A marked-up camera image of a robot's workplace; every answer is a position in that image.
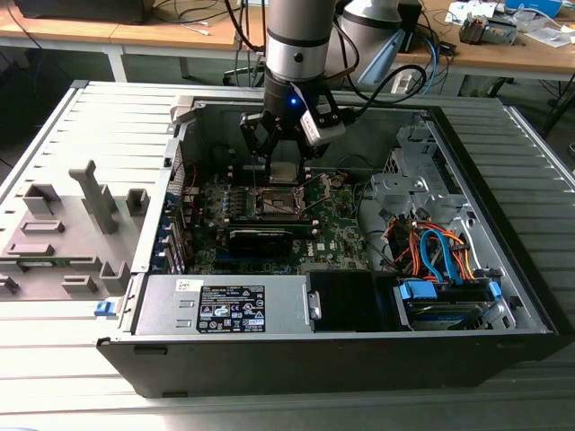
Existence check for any hard disk in blue carrier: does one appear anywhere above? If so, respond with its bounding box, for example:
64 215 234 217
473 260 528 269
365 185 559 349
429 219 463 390
393 277 502 331

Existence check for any black desktop box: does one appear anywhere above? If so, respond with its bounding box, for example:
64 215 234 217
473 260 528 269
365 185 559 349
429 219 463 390
13 0 156 26

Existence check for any CPU socket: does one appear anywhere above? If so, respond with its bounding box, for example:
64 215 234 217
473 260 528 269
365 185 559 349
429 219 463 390
254 184 307 221

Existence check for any black graphics card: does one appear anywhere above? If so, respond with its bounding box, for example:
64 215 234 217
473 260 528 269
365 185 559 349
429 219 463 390
226 226 296 259

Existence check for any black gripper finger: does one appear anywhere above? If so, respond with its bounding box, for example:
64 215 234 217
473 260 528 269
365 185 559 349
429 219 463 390
238 110 279 184
280 134 328 183

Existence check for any wooden desk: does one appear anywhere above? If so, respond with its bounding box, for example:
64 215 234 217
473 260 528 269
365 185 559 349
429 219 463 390
0 0 278 84
394 0 575 98

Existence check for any grey metal drive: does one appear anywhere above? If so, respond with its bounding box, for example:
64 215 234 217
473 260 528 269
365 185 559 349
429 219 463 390
487 17 518 46

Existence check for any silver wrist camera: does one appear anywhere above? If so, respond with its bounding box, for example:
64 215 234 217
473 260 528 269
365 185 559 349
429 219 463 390
298 89 347 148

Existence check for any green motherboard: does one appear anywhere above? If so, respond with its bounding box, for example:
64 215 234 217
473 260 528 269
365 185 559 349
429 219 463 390
179 165 375 276

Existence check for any metal disk bay cage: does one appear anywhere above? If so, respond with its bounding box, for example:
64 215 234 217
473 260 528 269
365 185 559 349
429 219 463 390
370 125 471 225

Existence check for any grey parts rack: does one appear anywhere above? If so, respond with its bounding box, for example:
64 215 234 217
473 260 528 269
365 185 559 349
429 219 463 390
0 159 152 303

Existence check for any blue flat wire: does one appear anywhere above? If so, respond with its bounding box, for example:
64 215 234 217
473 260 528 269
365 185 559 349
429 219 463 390
421 228 464 286

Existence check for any silver CPU chip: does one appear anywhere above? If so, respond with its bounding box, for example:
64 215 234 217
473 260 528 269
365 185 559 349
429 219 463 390
268 161 301 186

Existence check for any blue box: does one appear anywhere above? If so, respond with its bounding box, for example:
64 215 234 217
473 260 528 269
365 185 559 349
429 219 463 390
505 0 562 17

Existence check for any copper CPU cooler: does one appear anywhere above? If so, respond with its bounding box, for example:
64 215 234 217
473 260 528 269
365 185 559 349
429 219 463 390
457 12 490 46

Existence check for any black upright box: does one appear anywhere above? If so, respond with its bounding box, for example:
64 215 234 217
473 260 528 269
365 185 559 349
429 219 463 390
398 2 424 55

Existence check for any grey power supply unit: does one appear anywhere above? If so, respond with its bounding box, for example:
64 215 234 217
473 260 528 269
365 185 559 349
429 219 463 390
134 274 315 337

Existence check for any black PC case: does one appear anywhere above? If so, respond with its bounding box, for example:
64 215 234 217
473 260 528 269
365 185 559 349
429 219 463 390
95 92 574 400

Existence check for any orange red wire bundle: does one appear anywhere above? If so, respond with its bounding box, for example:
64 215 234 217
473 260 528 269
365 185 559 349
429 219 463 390
388 214 478 283

